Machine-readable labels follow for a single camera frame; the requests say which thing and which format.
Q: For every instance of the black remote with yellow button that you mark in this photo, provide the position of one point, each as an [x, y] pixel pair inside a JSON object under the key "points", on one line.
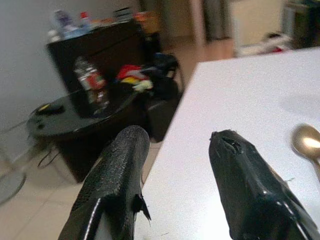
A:
{"points": [[48, 109]]}

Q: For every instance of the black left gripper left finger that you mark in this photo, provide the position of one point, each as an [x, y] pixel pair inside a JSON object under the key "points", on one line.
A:
{"points": [[112, 185]]}

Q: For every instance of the colourful pile of clothes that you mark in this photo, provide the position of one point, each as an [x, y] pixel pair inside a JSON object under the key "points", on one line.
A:
{"points": [[140, 75]]}

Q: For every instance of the clear plastic bottle red label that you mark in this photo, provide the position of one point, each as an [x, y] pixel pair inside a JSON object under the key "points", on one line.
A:
{"points": [[90, 80]]}

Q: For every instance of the clear bottle with red cap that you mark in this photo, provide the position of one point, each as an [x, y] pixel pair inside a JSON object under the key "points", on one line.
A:
{"points": [[85, 20]]}

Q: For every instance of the white and purple plastic container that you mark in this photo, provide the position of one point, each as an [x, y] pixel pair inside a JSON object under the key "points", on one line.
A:
{"points": [[63, 22]]}

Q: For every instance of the dark wooden cabinet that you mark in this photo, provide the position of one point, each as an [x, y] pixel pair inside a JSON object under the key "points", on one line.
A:
{"points": [[100, 50]]}

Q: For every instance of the round black glass side table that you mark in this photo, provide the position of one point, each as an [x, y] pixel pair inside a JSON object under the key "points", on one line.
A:
{"points": [[82, 115]]}

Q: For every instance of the gold metal spoon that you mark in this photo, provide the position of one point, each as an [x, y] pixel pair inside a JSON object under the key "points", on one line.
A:
{"points": [[308, 145]]}

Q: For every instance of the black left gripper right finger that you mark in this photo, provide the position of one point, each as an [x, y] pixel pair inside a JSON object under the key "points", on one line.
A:
{"points": [[250, 185]]}

